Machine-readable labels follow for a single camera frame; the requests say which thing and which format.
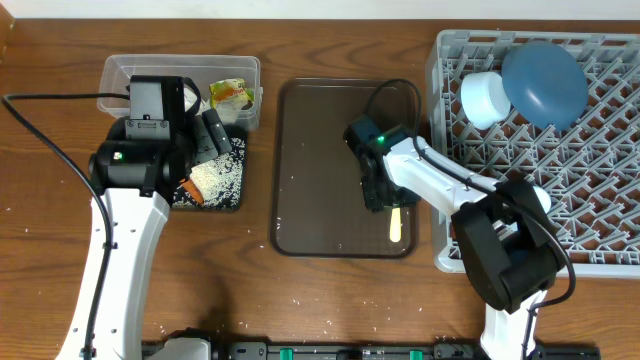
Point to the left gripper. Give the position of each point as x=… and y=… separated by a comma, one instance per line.
x=201, y=142

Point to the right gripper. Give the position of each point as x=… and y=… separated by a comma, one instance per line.
x=382, y=195

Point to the white tissue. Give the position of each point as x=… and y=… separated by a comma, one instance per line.
x=235, y=115

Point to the green yellow snack wrapper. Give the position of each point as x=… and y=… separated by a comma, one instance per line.
x=231, y=92

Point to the yellow plastic spoon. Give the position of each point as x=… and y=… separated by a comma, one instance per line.
x=395, y=226

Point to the white rice pile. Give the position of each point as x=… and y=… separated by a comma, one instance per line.
x=220, y=181

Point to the orange carrot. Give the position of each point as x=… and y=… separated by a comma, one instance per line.
x=192, y=190

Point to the light blue rice bowl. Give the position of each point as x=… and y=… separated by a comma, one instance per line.
x=484, y=100

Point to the blue plate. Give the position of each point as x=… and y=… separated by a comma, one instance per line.
x=545, y=84

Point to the blue cup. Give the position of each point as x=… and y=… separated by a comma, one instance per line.
x=544, y=198

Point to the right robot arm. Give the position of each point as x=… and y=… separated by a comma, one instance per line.
x=509, y=254

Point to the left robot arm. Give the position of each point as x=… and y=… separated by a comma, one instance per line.
x=108, y=317

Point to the black waste tray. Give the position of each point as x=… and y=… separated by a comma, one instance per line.
x=158, y=164

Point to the grey dishwasher rack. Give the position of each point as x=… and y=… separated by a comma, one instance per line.
x=590, y=171

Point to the dark brown serving tray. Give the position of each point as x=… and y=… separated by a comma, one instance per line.
x=318, y=207

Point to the clear plastic bin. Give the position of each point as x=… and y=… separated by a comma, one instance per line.
x=202, y=69

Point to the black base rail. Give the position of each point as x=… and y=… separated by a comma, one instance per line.
x=264, y=351

